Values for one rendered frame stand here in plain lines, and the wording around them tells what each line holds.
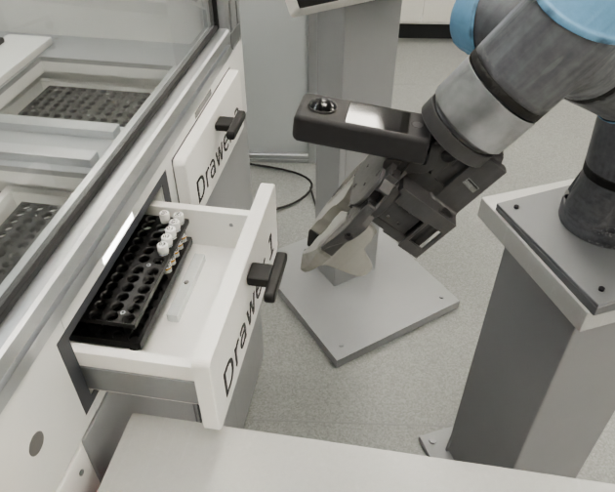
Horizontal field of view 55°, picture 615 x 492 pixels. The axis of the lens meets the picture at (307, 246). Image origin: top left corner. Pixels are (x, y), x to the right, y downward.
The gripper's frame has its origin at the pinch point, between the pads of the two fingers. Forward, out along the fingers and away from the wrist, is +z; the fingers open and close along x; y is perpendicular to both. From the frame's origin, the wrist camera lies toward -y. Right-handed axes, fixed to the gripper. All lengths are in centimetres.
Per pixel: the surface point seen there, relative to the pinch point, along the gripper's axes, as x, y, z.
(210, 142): 27.8, -12.2, 16.0
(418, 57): 276, 68, 69
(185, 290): 1.9, -6.2, 17.5
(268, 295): -3.2, -0.3, 5.8
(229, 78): 42.3, -14.6, 13.6
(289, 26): 162, -5, 51
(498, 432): 26, 67, 35
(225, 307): -7.3, -4.1, 6.3
